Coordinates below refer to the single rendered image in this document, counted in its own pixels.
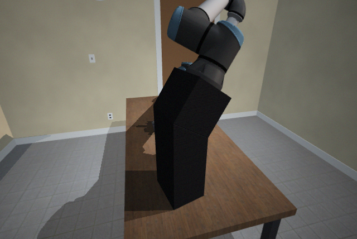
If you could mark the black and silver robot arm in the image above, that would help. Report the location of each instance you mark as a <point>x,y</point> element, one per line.
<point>216,44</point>

